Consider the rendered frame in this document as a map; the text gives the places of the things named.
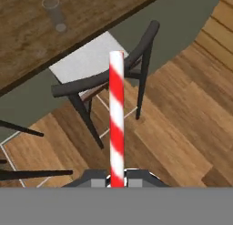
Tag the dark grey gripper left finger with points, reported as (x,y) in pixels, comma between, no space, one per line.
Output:
(94,179)

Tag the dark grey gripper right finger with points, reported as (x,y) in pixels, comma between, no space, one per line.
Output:
(139,179)

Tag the red and white striped straw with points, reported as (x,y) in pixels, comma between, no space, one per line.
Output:
(116,113)

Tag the clear glass cup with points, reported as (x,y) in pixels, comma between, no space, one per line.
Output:
(55,13)

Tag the black stool with white seat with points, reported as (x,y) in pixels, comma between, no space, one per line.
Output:
(91,70)

